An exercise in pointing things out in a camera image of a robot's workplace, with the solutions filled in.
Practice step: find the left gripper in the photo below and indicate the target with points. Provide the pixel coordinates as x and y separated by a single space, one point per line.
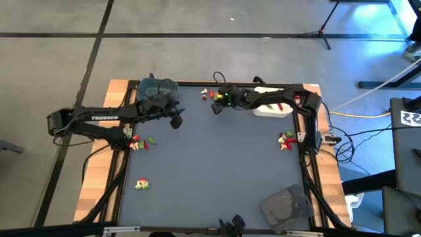
158 105

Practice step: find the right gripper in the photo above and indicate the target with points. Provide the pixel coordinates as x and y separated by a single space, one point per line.
232 97

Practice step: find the brown mushroom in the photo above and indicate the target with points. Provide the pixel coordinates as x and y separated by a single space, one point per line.
204 97

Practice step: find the white mushroom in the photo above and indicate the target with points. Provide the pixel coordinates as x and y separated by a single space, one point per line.
204 91
281 140

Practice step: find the green chili pepper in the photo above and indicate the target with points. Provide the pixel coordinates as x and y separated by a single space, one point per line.
151 140
270 106

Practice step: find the white plastic basket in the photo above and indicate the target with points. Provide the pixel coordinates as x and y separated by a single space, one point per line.
273 113

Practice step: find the orange mushroom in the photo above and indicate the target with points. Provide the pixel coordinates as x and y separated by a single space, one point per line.
283 147

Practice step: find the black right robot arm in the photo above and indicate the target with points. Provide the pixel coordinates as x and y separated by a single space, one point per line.
273 95

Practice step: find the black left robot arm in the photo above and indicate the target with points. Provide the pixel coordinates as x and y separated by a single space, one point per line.
98 118

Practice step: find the teal plastic basket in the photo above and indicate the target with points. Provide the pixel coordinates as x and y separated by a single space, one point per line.
140 91

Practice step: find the silver mounting plate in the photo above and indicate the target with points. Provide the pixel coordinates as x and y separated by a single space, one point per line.
301 136
127 132

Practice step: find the red capped mushroom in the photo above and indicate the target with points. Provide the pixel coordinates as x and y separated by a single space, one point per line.
142 180

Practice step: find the black tripod stand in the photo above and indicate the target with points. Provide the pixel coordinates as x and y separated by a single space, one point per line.
319 32

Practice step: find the dark grey plastic basket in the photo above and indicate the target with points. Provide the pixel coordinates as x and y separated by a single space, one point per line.
286 207

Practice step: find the black handheld device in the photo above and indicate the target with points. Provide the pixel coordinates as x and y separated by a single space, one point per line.
235 224

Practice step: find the black desk leg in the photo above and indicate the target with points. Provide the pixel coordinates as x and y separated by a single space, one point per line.
378 85

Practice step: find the black desk beam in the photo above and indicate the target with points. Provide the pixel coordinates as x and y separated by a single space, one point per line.
368 182

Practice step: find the white plastic object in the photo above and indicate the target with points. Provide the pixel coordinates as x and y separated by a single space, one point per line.
356 200

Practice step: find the grey floor object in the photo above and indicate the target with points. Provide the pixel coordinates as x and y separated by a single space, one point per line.
10 146

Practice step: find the white paper black print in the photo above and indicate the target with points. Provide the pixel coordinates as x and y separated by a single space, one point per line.
411 118

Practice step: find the grey cabinet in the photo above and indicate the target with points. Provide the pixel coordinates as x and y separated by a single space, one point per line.
406 148

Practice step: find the grey box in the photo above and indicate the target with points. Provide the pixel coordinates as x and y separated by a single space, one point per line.
398 214

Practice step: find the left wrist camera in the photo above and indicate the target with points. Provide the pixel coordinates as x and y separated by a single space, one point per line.
176 121

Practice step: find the black frame hook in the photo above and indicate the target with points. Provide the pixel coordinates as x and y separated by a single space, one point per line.
260 80
151 75

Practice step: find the black aluminium table frame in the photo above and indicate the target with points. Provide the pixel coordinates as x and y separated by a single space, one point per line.
190 83

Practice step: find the silver metal bracket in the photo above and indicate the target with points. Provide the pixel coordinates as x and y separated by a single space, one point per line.
304 233
121 229

